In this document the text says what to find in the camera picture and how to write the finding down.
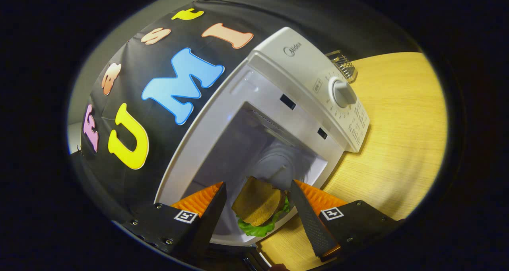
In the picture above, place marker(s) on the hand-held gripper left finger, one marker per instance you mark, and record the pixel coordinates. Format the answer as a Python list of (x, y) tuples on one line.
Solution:
[(208, 223)]

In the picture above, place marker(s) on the brown bread lettuce sandwich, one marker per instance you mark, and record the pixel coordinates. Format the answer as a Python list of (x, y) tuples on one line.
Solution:
[(256, 201)]

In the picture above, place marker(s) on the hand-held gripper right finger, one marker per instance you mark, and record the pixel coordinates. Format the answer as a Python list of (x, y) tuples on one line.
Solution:
[(310, 223)]

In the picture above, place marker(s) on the white microwave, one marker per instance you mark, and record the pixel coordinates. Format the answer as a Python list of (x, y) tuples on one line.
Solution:
[(302, 68)]

